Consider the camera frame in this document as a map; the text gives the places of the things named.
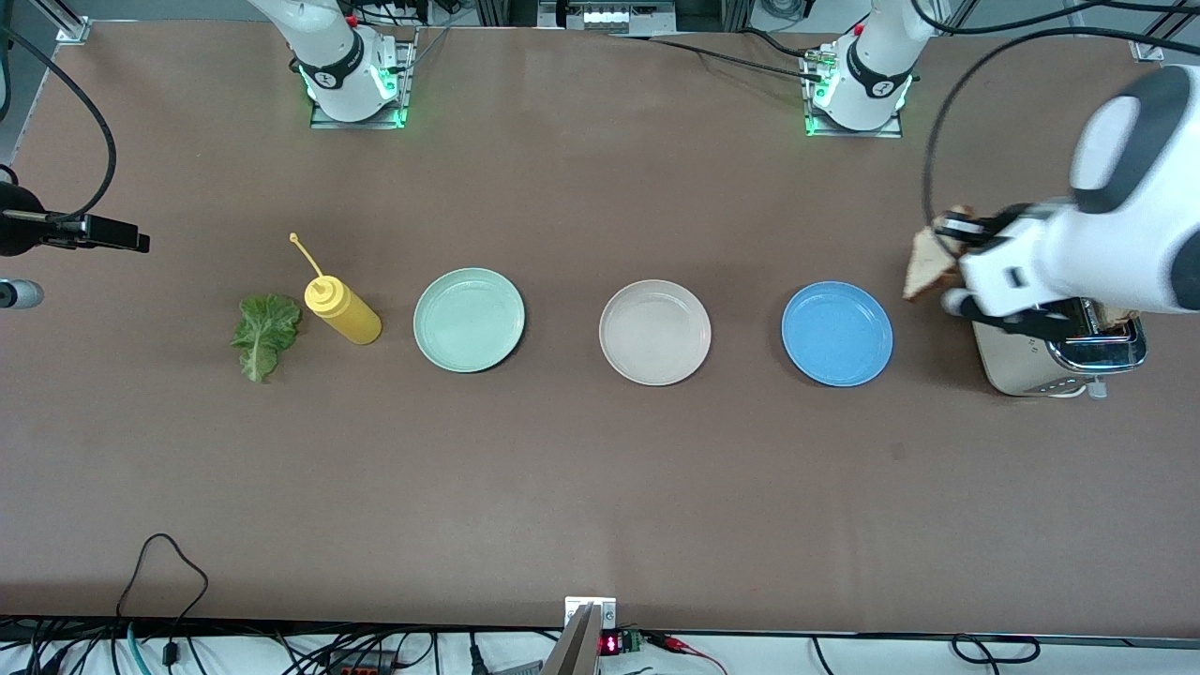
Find yellow mustard squeeze bottle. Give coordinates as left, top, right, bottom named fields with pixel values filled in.
left=289, top=232, right=383, bottom=346

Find blue plate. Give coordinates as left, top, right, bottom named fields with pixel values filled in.
left=781, top=281, right=894, bottom=388

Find beige plate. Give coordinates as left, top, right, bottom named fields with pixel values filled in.
left=599, top=279, right=713, bottom=386

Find pale green plate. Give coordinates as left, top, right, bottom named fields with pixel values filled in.
left=413, top=268, right=526, bottom=374

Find beige chrome toaster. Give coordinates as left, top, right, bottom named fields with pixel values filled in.
left=973, top=298, right=1148, bottom=399

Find green lettuce leaf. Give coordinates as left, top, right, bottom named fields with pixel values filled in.
left=231, top=294, right=303, bottom=383

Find grey electronics box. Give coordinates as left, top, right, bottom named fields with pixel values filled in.
left=539, top=0, right=676, bottom=34

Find grey metal bar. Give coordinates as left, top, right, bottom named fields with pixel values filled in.
left=541, top=605, right=601, bottom=675

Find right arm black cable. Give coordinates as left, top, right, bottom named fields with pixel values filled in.
left=0, top=26, right=118, bottom=226

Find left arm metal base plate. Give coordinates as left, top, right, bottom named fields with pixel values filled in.
left=804, top=47, right=904, bottom=139

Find aluminium corner bracket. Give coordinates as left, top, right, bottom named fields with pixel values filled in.
left=33, top=0, right=92, bottom=45
left=1130, top=0, right=1200, bottom=64

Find short black table cable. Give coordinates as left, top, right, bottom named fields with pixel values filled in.
left=741, top=28, right=821, bottom=59

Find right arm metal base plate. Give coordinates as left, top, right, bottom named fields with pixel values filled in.
left=309, top=28, right=418, bottom=130

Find long black table cable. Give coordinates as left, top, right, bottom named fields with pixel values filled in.
left=609, top=34, right=826, bottom=81

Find thin black looped cable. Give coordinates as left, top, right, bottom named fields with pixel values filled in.
left=114, top=532, right=210, bottom=671

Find coiled black cable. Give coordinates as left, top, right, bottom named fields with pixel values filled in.
left=952, top=635, right=1042, bottom=665

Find red wire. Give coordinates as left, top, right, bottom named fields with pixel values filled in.
left=647, top=633, right=728, bottom=675

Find small metal bracket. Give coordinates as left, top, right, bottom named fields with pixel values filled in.
left=565, top=597, right=618, bottom=629

